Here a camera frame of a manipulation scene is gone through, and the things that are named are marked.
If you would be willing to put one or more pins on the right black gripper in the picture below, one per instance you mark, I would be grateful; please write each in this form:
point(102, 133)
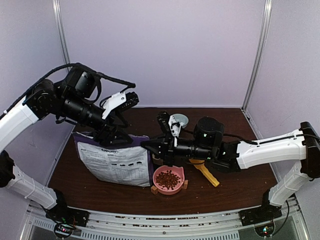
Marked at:
point(165, 148)

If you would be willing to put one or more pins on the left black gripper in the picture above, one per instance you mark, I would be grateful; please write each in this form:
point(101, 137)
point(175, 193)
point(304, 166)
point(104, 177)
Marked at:
point(105, 138)

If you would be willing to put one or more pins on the purple puppy food bag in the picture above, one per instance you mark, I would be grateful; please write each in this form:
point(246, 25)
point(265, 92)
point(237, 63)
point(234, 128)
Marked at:
point(128, 164)

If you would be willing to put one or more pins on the yellow plastic scoop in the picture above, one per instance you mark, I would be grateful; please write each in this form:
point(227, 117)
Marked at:
point(200, 165)

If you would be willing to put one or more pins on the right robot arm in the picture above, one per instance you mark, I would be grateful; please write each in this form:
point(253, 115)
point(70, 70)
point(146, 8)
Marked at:
point(301, 145)

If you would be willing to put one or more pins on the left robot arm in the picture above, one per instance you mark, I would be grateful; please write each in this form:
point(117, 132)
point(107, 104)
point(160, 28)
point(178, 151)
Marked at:
point(84, 97)

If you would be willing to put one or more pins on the cream pet bowl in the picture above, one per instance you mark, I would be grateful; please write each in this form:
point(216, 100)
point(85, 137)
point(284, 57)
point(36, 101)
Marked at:
point(157, 160)

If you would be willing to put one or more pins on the pink pet bowl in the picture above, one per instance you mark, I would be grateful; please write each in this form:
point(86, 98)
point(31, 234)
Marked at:
point(156, 189)

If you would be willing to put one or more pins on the brown kibble in pink bowl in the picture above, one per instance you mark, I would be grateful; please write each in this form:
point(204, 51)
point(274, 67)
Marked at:
point(167, 180)

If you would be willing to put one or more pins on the light blue ceramic bowl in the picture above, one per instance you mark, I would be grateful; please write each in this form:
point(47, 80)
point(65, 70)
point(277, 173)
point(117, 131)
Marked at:
point(183, 119)

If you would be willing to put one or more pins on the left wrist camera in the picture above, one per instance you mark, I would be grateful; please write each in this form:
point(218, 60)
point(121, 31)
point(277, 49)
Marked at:
point(119, 101)

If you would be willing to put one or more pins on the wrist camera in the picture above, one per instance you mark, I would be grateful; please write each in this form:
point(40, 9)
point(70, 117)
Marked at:
point(169, 125)
point(119, 101)

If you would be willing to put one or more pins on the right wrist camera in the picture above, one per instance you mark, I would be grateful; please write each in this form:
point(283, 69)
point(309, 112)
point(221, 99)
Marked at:
point(169, 125)

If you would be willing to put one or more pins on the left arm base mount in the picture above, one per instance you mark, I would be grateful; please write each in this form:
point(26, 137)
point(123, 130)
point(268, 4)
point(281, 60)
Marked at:
point(66, 219)

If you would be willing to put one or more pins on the aluminium front rail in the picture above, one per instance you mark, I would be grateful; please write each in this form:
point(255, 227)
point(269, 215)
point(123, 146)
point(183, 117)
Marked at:
point(225, 225)

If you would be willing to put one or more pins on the right aluminium frame post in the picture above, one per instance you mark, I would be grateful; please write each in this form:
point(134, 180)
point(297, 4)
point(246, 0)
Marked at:
point(264, 30)

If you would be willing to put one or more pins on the aluminium frame post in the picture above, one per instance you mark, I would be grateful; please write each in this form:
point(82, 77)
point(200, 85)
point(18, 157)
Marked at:
point(264, 30)
point(61, 31)

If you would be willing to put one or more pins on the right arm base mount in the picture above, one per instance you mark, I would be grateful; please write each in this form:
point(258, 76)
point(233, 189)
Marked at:
point(263, 216)

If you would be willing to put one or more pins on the left aluminium frame post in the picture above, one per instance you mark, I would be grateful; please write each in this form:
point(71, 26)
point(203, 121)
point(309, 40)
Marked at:
point(61, 31)

